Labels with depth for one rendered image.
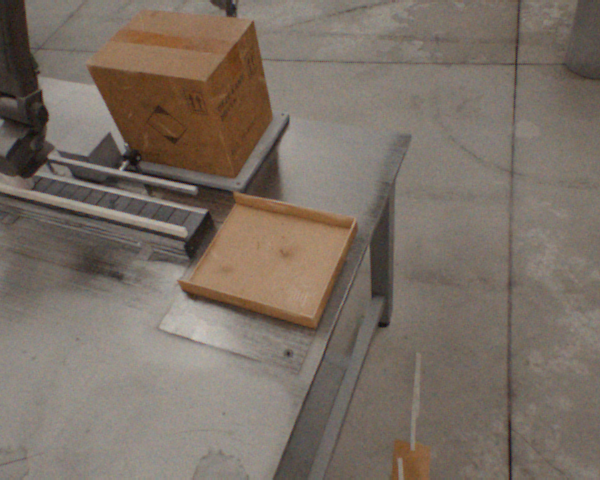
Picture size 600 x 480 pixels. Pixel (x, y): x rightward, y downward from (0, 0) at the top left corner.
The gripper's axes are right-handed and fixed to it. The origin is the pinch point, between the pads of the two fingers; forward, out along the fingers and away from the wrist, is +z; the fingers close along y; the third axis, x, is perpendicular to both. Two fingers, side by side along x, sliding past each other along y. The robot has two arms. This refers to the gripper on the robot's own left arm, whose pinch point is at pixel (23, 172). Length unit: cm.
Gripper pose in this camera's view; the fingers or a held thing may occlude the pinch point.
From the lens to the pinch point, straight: 139.4
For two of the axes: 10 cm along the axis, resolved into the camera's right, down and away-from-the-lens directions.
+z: -4.8, 3.7, 7.9
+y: -3.7, 7.3, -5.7
